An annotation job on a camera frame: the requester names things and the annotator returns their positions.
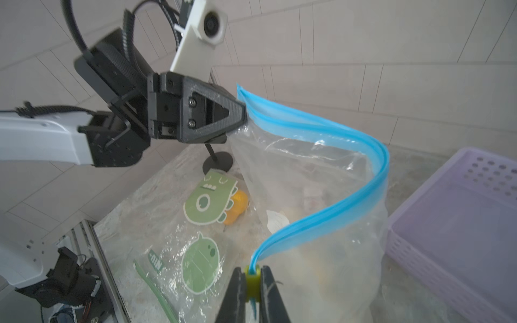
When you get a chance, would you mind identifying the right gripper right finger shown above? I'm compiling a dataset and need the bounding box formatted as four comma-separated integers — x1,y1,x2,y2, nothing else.
260,266,291,323

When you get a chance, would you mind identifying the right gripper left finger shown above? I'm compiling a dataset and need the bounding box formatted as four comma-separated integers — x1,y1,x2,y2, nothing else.
215,267,246,323

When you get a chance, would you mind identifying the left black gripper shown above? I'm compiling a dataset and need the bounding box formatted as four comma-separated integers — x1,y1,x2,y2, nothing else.
147,71,247,143

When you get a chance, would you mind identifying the clear bag blue zip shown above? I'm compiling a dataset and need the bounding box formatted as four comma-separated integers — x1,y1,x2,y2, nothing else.
228,87,390,322

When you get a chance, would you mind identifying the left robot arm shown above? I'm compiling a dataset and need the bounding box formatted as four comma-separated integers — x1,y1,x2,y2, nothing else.
1,26,246,168

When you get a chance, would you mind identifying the clear bag green zip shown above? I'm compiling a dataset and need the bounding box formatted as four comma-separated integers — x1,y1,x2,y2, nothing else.
132,231,231,323

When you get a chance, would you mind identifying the black stand with white disc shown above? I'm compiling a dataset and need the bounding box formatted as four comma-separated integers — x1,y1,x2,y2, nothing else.
202,144,234,174

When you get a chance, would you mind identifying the purple plastic basket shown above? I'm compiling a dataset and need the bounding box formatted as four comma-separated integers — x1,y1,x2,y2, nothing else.
385,148,516,322

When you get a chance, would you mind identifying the aluminium frame rail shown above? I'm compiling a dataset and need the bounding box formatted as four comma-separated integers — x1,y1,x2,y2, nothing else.
56,220,131,323

